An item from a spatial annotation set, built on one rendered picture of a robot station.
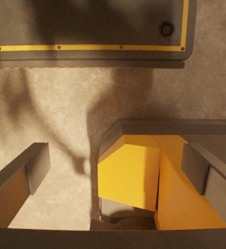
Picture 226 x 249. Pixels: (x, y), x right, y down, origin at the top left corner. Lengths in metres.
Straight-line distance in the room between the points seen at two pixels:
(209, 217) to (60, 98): 0.72
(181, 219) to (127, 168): 0.21
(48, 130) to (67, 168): 0.22
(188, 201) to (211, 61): 0.69
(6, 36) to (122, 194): 0.55
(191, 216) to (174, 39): 0.41
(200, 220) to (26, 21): 0.57
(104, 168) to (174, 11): 0.47
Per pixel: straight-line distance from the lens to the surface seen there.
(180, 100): 0.87
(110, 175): 0.55
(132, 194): 0.56
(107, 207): 0.67
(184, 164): 0.17
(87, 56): 0.49
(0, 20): 0.58
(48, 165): 0.17
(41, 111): 0.88
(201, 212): 0.33
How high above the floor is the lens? 0.80
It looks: 75 degrees down
